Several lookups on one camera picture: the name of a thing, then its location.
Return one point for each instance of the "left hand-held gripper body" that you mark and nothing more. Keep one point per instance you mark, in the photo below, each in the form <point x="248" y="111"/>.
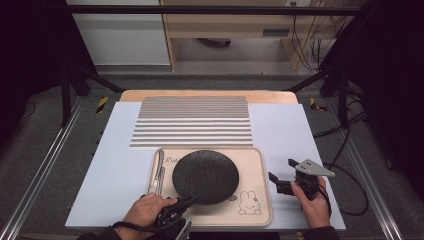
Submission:
<point x="171" y="223"/>

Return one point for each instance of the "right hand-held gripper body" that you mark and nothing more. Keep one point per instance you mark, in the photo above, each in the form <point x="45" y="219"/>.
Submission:
<point x="308" y="181"/>

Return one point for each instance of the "beige tray with rabbit print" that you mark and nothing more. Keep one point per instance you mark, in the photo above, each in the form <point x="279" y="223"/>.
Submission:
<point x="253" y="166"/>

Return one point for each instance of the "black textured plate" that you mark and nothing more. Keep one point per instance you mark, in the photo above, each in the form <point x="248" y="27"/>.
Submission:
<point x="205" y="177"/>

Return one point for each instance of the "silver table knife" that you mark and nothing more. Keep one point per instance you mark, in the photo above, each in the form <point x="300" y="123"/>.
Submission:
<point x="159" y="163"/>

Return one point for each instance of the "person's left hand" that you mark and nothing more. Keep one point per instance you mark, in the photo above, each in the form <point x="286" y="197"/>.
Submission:
<point x="143" y="213"/>

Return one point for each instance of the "person's right hand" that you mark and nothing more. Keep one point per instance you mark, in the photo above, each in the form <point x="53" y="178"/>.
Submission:
<point x="315" y="211"/>

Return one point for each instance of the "yellow black tape marker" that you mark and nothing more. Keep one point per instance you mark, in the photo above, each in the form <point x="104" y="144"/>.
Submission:
<point x="102" y="104"/>
<point x="315" y="105"/>

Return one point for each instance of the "grey striped placemat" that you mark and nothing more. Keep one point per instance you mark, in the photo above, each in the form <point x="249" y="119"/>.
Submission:
<point x="191" y="123"/>

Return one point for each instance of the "black metal stand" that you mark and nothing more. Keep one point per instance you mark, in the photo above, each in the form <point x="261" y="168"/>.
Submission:
<point x="342" y="100"/>
<point x="66" y="100"/>

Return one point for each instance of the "white table cover sheet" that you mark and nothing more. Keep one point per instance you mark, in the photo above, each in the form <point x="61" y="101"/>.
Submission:
<point x="110" y="166"/>

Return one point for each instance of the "dark curtain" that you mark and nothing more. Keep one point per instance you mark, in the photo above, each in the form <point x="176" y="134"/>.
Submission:
<point x="33" y="50"/>
<point x="393" y="83"/>

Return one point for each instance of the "light wooden desk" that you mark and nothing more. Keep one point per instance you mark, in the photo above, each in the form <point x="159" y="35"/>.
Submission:
<point x="233" y="25"/>

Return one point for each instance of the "white cabinet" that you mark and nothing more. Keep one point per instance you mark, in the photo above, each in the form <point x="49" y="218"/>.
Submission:
<point x="123" y="40"/>

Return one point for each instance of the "aluminium floor rail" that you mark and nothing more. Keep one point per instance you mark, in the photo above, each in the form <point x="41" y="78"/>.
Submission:
<point x="40" y="173"/>
<point x="370" y="180"/>

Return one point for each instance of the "black horizontal frame bar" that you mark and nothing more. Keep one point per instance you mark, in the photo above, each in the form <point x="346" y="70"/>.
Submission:
<point x="200" y="10"/>

